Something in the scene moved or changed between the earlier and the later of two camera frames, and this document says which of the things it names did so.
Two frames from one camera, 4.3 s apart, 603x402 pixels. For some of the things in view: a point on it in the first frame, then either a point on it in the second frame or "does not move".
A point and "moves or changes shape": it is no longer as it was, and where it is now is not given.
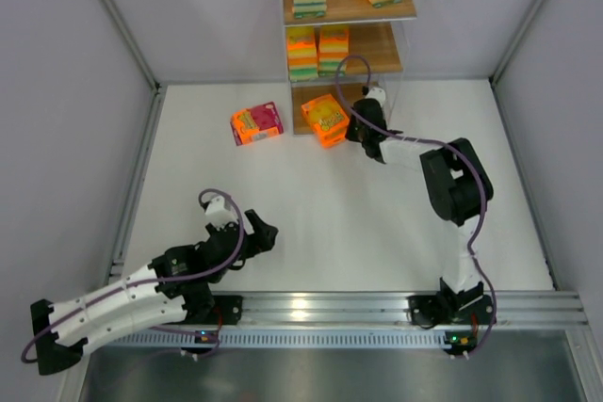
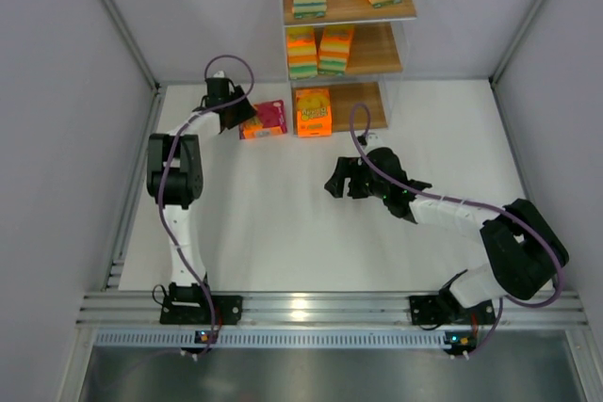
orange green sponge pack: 334,49 does not move
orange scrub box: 327,119 → 314,112
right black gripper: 360,124 → 355,178
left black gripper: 252,236 → 236,110
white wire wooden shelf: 349,16 does not move
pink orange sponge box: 256,123 moves or changes shape
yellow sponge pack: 301,52 does not move
